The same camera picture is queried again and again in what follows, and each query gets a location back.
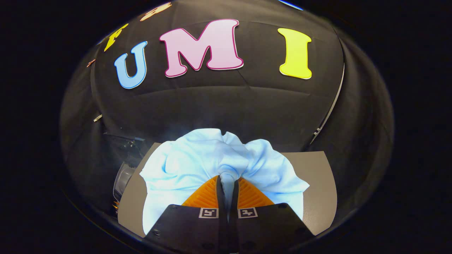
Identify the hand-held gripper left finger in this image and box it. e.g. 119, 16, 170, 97
143, 175, 229, 254

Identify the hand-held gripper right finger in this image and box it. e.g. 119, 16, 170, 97
228, 176, 315, 254

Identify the light blue shirt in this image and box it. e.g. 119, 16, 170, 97
139, 128, 310, 236

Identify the clear washing machine lid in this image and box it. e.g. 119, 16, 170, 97
103, 133, 146, 166

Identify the black backdrop cloth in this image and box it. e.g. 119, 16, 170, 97
59, 0, 395, 228

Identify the metal frame pole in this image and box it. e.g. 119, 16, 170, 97
311, 63, 345, 143

